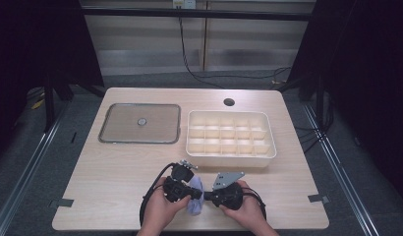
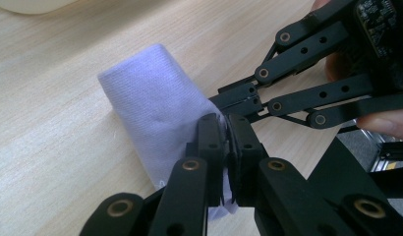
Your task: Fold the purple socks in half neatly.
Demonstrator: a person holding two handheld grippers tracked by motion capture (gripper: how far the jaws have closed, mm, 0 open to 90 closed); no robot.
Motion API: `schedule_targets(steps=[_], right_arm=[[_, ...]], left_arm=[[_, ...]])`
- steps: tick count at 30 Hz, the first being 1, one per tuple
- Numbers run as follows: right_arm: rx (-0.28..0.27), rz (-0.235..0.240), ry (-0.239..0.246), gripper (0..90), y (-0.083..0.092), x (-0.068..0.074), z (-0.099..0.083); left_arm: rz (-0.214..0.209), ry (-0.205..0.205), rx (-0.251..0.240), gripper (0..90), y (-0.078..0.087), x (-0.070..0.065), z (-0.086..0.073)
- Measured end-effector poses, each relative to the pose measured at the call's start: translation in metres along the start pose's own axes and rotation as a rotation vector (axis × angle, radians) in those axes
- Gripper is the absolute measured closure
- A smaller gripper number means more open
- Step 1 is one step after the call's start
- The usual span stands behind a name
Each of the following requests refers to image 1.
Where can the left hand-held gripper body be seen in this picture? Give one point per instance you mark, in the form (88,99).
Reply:
(176,188)

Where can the black horizontal bar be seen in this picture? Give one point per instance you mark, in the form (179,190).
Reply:
(196,13)

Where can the black stand leg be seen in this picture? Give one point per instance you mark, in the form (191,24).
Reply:
(49,105)

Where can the grey tape strip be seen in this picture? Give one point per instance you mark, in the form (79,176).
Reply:
(62,203)
(318,198)

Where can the person's left hand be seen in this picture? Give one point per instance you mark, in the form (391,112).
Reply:
(160,213)

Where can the white wall socket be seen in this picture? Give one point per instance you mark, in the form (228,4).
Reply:
(184,3)

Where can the black curtain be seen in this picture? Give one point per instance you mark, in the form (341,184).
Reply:
(35,49)
(370,82)

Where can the light purple sock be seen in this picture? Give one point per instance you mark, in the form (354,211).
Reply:
(195,206)

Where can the white divided storage box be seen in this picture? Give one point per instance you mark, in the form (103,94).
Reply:
(229,137)

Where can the yellow object on floor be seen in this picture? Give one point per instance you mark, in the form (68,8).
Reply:
(37,104)

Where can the metal floor rail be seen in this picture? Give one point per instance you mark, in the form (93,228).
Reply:
(343,177)
(22,177)

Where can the person's right hand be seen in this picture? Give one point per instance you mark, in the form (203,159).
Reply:
(250,213)

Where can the clear lid with grey rim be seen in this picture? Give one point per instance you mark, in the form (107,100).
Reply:
(124,124)

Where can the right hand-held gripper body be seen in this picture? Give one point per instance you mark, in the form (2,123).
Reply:
(229,195)

